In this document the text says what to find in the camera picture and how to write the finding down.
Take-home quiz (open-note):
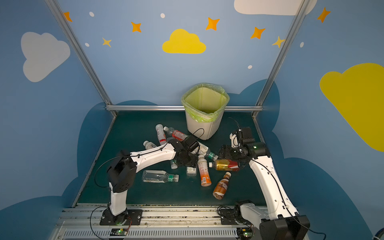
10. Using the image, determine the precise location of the clear bottle green white label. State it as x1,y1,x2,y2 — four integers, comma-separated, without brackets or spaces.
186,167,197,177

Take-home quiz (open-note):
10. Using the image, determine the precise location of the crushed clear bottle green cap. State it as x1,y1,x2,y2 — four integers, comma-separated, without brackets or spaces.
142,170,179,184

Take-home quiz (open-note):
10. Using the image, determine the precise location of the brown coffee bottle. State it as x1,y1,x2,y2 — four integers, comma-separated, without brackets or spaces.
213,172,232,200

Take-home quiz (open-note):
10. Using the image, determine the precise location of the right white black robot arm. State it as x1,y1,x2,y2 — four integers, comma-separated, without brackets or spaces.
219,142,310,240

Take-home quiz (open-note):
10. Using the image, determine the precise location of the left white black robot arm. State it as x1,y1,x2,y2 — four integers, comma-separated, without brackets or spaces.
107,139,200,217

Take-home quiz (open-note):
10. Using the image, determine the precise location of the white waste bin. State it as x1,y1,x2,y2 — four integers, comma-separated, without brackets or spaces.
186,111,224,140

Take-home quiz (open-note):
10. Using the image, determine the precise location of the green plastic bin liner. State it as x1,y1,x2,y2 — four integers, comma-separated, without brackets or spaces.
181,83,230,123

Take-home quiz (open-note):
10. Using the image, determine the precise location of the yellow red tea bottle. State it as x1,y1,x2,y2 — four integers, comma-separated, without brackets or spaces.
209,159,240,172

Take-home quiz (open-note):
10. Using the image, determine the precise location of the white label green cap bottle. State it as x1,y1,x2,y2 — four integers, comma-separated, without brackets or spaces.
198,142,219,161

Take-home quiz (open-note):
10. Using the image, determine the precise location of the clear bottle red label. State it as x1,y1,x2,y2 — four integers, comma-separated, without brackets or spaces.
163,126,188,141

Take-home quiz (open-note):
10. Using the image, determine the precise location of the white orange gradient bottle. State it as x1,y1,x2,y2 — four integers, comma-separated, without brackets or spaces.
198,155,212,187

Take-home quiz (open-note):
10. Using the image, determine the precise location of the white orange label bottle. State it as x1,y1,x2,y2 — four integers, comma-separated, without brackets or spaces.
143,141,158,150

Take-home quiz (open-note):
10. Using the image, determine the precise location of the white bottle red cap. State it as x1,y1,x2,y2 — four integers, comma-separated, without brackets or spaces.
156,124,167,145

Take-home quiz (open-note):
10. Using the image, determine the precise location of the right controller board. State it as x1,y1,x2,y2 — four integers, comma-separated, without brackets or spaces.
236,228,254,239

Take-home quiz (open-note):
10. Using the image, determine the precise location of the controller board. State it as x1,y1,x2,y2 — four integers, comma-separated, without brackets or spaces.
110,228,129,237
236,228,254,239

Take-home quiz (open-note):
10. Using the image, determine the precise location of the left controller board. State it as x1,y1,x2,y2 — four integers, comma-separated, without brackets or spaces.
110,228,129,237

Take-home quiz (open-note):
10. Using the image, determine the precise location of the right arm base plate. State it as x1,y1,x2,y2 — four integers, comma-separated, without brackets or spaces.
217,208,252,225

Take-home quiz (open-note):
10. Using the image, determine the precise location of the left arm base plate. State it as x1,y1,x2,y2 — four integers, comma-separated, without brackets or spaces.
100,208,143,226

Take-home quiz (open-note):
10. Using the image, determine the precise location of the horizontal aluminium frame bar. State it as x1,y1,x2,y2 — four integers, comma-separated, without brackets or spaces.
106,105,263,112

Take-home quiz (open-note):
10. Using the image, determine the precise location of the right aluminium frame post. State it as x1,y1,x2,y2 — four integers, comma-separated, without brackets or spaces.
252,0,311,120

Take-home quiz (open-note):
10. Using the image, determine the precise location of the aluminium frame post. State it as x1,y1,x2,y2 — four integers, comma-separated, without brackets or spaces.
45,0,113,107
252,0,311,120

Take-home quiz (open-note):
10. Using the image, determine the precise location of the left aluminium frame post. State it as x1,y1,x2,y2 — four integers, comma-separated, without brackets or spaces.
45,0,113,107

